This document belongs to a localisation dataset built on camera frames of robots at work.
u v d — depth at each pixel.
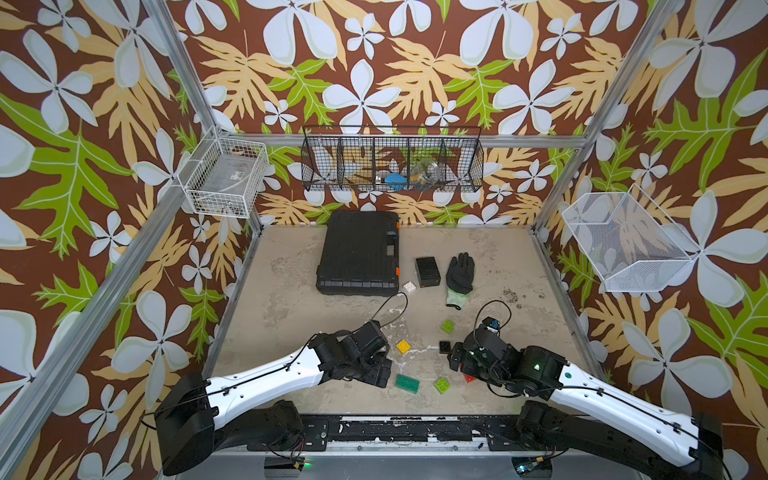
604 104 0.84
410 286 1.01
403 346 0.88
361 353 0.59
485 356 0.56
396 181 0.94
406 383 0.82
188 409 0.42
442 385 0.81
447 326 0.93
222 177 0.86
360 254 1.02
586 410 0.48
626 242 0.80
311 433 0.75
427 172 0.99
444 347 0.86
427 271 1.05
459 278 1.04
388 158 0.98
